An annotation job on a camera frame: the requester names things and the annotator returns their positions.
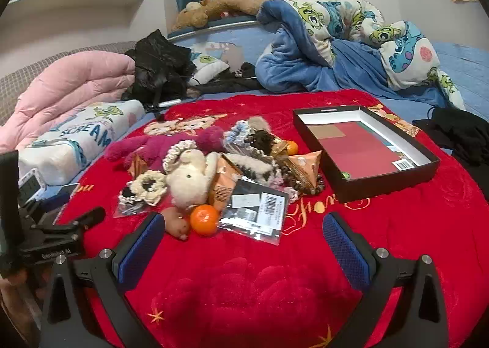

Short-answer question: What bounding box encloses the black cardboard box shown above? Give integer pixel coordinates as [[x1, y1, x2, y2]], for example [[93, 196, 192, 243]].
[[293, 105, 441, 203]]

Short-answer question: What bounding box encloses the white printed pillow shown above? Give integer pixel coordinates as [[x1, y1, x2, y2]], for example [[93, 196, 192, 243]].
[[17, 99, 146, 186]]

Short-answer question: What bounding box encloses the person's left hand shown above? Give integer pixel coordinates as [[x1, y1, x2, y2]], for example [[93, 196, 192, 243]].
[[0, 272, 27, 318]]

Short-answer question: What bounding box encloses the small printed pillow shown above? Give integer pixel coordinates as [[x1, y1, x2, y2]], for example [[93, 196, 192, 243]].
[[189, 42, 230, 87]]

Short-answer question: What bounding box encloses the pink quilt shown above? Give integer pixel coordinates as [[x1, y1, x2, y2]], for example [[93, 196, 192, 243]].
[[0, 50, 138, 154]]

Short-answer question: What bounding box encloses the brown bead bracelet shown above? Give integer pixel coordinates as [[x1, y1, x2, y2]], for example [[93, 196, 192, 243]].
[[277, 166, 327, 196]]

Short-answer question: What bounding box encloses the blue monster printed blanket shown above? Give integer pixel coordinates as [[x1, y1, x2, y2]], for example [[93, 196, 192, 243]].
[[255, 0, 467, 112]]

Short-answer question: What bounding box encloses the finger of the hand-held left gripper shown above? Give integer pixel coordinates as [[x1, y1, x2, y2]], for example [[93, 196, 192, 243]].
[[34, 206, 106, 236]]

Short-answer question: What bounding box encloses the cream scrunchie with black trim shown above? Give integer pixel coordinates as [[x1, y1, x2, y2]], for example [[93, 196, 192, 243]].
[[132, 171, 169, 206]]

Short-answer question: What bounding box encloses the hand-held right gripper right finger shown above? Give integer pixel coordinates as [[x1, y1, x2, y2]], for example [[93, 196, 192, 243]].
[[322, 211, 449, 348]]

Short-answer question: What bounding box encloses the black garment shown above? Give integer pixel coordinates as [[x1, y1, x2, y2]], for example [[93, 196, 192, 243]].
[[191, 63, 264, 94]]

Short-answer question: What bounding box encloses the magenta plush bear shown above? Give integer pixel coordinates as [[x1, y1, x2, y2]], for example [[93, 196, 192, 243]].
[[104, 126, 226, 173]]

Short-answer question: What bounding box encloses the black clothing pile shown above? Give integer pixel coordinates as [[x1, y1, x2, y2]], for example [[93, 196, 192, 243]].
[[121, 29, 197, 104]]

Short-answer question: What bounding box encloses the white desk clock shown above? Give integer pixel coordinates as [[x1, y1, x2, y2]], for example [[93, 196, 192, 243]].
[[17, 168, 48, 207]]

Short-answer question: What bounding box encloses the red printed blanket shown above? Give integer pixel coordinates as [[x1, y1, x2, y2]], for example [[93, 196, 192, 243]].
[[57, 90, 489, 348]]

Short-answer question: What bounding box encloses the small brown plush toy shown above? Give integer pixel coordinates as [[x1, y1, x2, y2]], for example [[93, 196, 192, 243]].
[[160, 206, 190, 241]]

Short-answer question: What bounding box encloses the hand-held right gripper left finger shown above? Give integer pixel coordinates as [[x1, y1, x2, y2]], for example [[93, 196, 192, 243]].
[[40, 211, 167, 348]]

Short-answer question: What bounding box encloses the dark brown hair clip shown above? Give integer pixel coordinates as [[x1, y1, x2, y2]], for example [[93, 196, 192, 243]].
[[251, 129, 276, 150]]

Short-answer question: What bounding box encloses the white plush sheep toy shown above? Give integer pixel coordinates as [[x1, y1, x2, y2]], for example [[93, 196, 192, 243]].
[[167, 149, 220, 211]]

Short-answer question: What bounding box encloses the blue and white scrunchie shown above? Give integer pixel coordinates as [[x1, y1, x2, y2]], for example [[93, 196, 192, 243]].
[[223, 120, 253, 150]]

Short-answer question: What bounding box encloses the clear packet with barcode label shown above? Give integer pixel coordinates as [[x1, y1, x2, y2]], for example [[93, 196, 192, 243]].
[[218, 176, 289, 245]]

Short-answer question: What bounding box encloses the silver satin scrunchie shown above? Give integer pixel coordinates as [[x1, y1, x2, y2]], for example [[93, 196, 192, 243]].
[[163, 140, 197, 173]]

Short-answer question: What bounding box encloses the white and brown fluffy clip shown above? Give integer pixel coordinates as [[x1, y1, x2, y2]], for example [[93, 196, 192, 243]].
[[225, 153, 281, 186]]

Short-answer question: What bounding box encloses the smartphone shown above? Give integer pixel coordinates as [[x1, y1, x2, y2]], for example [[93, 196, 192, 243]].
[[57, 182, 81, 198]]

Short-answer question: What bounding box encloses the brown teddy bear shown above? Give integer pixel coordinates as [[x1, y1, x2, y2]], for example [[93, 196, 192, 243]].
[[175, 0, 276, 29]]

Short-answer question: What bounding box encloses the beige fluffy hair tie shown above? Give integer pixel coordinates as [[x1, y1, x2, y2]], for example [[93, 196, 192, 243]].
[[246, 116, 272, 132]]

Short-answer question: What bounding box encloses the orange triangular packet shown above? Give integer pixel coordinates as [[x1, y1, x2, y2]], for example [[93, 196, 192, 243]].
[[128, 155, 148, 180], [208, 153, 245, 215], [286, 150, 323, 190]]

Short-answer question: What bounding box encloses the blue bed sheet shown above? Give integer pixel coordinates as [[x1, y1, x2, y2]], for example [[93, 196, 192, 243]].
[[168, 19, 489, 127]]

